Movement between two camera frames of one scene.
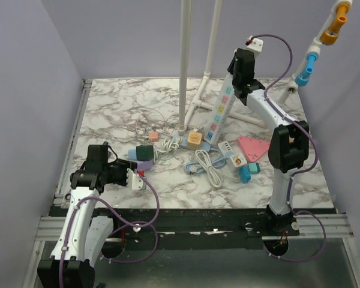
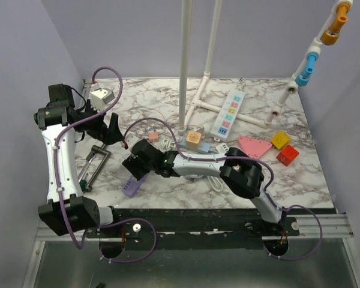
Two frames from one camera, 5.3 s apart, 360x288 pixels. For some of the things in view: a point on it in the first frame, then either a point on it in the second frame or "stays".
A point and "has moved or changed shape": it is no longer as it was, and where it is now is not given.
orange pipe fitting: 330,36 stays
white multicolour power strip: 226,98 has moved or changed shape
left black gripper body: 117,173 to 95,128
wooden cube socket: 194,140 stays
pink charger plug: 153,136 stays
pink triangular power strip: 253,148 stays
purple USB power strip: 144,165 has moved or changed shape
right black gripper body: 230,69 to 132,163
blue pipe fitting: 303,78 stays
